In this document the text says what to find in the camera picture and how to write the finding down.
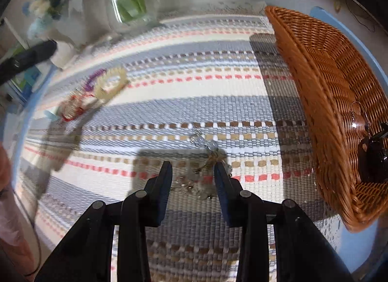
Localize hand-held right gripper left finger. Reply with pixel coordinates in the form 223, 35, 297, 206
35, 161, 173, 282

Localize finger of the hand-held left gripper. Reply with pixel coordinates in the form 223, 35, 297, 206
0, 40, 58, 85

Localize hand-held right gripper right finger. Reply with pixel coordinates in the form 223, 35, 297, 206
214, 162, 355, 282

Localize clear crystal bead bracelet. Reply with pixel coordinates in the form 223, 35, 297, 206
173, 129, 234, 201

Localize purple bead bracelet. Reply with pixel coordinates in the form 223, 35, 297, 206
83, 68, 106, 91

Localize red and gold bracelet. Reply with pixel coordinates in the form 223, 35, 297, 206
59, 92, 94, 120

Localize cream bead bracelet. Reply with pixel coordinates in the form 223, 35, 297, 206
93, 68, 130, 104

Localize brown wicker basket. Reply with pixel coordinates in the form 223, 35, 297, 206
265, 6, 388, 233

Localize blue green printed box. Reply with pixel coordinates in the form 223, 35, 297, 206
15, 68, 41, 97

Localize white ceramic vase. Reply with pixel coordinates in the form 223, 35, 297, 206
50, 0, 110, 69

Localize blue and white flowers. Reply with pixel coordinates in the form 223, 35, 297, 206
23, 0, 91, 40

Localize clear glass vase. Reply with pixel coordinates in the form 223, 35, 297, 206
107, 0, 158, 28

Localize striped woven mat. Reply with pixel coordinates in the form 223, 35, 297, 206
18, 12, 343, 282

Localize silver hoop earring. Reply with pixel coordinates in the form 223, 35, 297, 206
348, 102, 372, 131

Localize person's pink striped clothing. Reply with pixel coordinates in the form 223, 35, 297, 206
0, 145, 35, 273

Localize black glossy accessory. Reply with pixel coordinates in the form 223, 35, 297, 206
359, 123, 388, 182

